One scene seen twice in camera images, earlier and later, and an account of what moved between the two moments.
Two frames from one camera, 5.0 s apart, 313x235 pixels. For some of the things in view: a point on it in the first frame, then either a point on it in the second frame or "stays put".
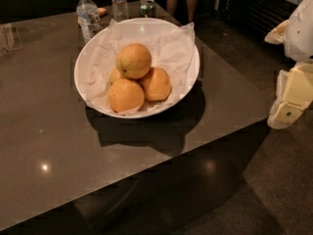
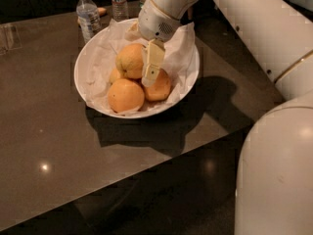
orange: [133, 61] stays put
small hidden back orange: [113, 75] stays put
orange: [156, 84] stays put
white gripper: [300, 36] to [156, 23]
